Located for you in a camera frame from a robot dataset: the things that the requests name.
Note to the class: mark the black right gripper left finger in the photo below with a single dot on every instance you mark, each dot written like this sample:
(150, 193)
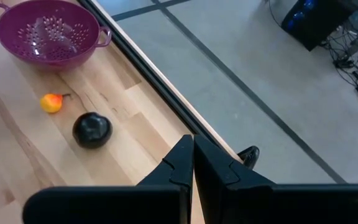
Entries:
(166, 202)

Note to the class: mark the small yellow red pear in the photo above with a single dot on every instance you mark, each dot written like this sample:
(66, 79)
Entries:
(51, 103)

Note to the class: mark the black frame clamp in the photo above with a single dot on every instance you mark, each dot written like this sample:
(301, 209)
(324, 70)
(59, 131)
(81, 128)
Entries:
(250, 155)

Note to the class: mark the black plum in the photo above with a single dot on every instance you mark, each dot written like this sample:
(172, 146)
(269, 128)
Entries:
(92, 130)

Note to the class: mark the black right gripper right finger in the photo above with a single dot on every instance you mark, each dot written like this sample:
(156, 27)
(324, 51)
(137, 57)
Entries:
(244, 202)

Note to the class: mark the black computer tower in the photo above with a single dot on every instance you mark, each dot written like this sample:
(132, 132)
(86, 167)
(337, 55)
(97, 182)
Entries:
(312, 28)

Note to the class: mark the purple plastic colander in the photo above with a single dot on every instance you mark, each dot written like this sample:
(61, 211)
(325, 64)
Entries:
(11, 49)

